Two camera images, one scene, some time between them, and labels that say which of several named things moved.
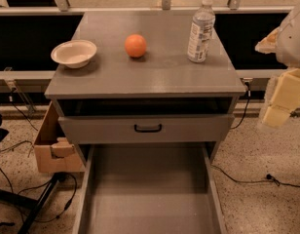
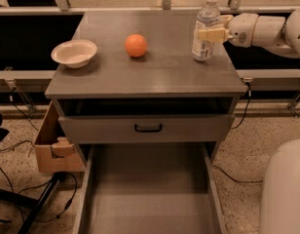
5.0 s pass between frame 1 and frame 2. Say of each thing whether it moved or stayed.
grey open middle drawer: stayed
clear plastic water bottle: moved
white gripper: moved
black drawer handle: stayed
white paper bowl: stayed
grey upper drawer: stayed
